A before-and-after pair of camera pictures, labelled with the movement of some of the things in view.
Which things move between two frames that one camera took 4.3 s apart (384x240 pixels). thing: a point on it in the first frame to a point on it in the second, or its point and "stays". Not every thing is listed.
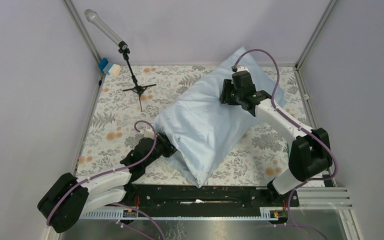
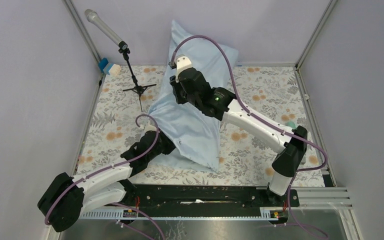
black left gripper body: (162, 147) stays
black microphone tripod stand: (138, 89) stays
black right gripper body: (230, 96) to (180, 96)
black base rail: (202, 197) stays
